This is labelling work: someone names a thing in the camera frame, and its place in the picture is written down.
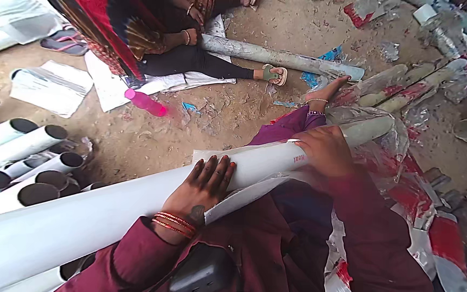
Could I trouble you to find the person's left forearm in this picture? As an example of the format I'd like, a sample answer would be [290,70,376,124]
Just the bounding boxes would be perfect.
[55,215,194,292]

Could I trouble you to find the pile of red-clear plastic wrap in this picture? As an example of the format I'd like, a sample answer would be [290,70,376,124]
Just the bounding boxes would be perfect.
[325,55,467,292]

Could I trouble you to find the pink bottle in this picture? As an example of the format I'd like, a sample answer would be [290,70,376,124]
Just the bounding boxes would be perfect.
[124,88,168,118]

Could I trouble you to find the white plastic-wrapped bundle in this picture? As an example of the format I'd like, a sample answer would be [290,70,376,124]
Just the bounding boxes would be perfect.
[0,0,64,61]

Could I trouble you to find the large white roll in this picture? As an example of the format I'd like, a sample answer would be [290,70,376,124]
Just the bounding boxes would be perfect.
[0,115,395,292]

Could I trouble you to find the crumpled silvery white sheet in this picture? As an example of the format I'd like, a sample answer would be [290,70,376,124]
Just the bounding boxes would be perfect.
[10,60,95,119]

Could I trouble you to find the pile of white pipes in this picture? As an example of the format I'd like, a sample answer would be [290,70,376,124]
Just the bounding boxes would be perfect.
[0,88,108,292]

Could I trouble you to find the clear crumpled plastic scrap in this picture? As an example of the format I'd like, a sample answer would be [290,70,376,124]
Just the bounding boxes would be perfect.
[381,41,400,63]

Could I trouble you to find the person's left hand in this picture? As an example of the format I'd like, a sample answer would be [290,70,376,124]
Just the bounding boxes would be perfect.
[152,155,236,245]

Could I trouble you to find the person's legs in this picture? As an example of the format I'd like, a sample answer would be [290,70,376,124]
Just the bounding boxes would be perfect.
[246,76,351,292]

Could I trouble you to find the black plastic case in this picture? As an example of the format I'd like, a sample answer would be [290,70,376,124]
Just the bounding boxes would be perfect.
[169,243,238,292]

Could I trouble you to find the green strapped sandal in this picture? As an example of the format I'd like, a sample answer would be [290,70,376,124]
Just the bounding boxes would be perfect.
[263,64,288,87]

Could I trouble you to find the person's right forearm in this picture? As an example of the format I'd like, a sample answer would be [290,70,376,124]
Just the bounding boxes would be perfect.
[325,163,435,292]

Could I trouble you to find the red and clear plastic wrapper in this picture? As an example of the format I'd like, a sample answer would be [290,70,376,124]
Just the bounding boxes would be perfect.
[343,0,401,29]

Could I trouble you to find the dark slipper with pink straps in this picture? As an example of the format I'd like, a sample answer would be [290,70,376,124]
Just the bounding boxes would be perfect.
[50,25,84,43]
[40,37,89,57]

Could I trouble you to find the clear plastic wrapping sleeve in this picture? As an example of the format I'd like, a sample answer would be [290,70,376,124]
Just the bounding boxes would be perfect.
[192,106,411,225]

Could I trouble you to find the long grey pipe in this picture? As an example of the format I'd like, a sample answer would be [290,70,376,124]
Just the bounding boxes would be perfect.
[200,34,365,82]

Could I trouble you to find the blue plastic wrapper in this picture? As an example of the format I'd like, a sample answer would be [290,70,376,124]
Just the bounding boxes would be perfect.
[301,45,343,88]

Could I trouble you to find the white sack sheet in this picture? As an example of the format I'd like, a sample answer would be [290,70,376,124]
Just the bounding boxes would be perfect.
[84,14,237,113]

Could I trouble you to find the person's right hand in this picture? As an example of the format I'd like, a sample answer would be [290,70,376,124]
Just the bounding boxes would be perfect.
[289,125,355,178]

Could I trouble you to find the plastic-wrapped long pipe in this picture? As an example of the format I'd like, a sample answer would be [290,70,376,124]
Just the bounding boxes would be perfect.
[404,0,467,61]

